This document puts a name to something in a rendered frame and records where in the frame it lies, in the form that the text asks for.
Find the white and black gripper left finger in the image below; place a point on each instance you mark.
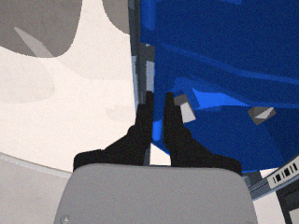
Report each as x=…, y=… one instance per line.
x=128, y=149

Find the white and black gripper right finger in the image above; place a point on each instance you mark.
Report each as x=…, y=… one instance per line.
x=184, y=151

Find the blue bin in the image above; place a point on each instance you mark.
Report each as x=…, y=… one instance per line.
x=248, y=38
x=223, y=124

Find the grey shelf rack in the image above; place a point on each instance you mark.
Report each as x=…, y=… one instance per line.
x=142, y=58

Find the black rectangular case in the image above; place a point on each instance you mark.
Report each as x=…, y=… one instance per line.
x=288, y=198

